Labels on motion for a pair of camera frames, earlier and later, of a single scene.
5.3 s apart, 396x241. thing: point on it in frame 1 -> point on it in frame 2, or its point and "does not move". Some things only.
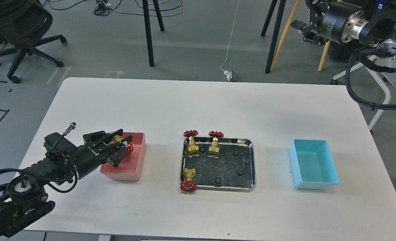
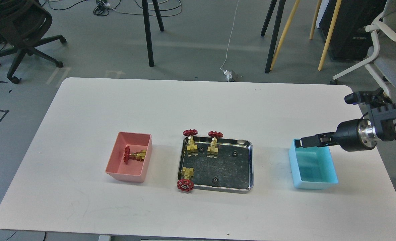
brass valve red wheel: (117, 138) -> (139, 156)
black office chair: (20, 23) does not move
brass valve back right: (214, 150) does not move
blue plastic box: (313, 164) does not move
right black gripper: (344, 22) -> (352, 135)
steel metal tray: (235, 169) does not move
